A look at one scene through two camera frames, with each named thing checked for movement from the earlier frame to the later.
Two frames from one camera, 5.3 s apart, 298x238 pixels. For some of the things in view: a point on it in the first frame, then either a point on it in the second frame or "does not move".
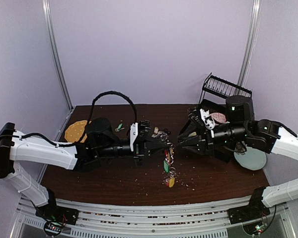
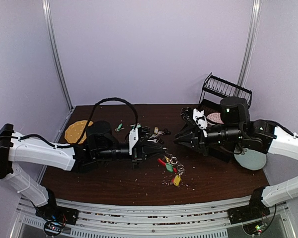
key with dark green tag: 119,128 does not move
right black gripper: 203,138 does not move
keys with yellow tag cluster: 156,132 does not move
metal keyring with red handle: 169,164 → 180,168
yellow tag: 171,182 → 177,180
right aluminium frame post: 254,28 does not move
